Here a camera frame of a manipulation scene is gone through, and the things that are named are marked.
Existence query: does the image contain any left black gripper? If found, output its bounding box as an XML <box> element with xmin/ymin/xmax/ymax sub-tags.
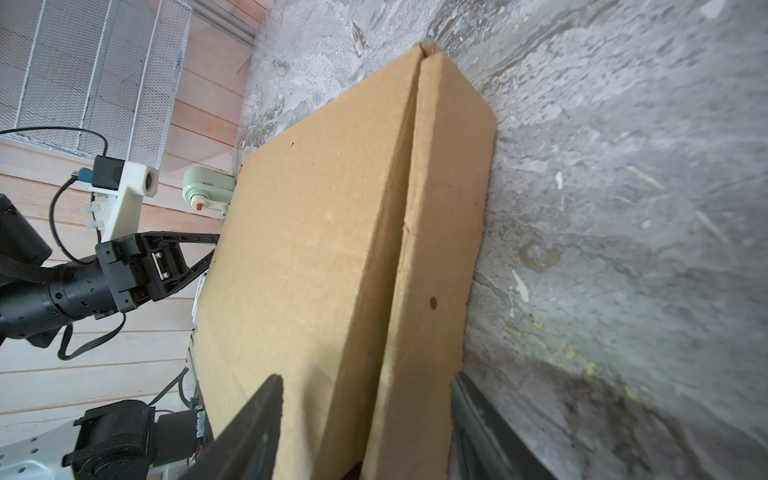
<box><xmin>95</xmin><ymin>231</ymin><xmax>220</xmax><ymax>312</ymax></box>

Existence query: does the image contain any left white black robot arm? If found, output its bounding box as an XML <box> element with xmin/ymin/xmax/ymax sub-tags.
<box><xmin>1</xmin><ymin>197</ymin><xmax>219</xmax><ymax>479</ymax></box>

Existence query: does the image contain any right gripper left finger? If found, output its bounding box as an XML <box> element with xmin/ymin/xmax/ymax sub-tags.
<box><xmin>182</xmin><ymin>374</ymin><xmax>284</xmax><ymax>480</ymax></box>

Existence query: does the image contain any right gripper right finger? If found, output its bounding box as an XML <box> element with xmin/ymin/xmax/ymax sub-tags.
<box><xmin>451</xmin><ymin>371</ymin><xmax>555</xmax><ymax>480</ymax></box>

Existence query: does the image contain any white wire mesh shelf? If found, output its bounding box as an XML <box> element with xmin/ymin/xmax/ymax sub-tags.
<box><xmin>1</xmin><ymin>0</ymin><xmax>192</xmax><ymax>168</ymax></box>

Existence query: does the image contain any brown cardboard box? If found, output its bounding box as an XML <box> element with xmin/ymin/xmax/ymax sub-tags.
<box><xmin>193</xmin><ymin>42</ymin><xmax>496</xmax><ymax>479</ymax></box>

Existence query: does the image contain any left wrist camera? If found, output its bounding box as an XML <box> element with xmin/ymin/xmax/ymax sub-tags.
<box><xmin>75</xmin><ymin>156</ymin><xmax>159</xmax><ymax>241</ymax></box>

